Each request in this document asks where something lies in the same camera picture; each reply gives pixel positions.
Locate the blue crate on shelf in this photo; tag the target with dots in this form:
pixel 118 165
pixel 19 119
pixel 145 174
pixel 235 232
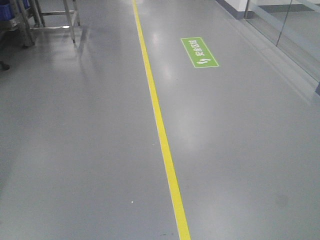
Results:
pixel 6 11

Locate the glass partition wall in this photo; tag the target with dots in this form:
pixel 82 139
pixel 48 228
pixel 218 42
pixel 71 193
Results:
pixel 291 25

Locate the steel table frame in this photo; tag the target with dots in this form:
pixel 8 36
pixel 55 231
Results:
pixel 35 18

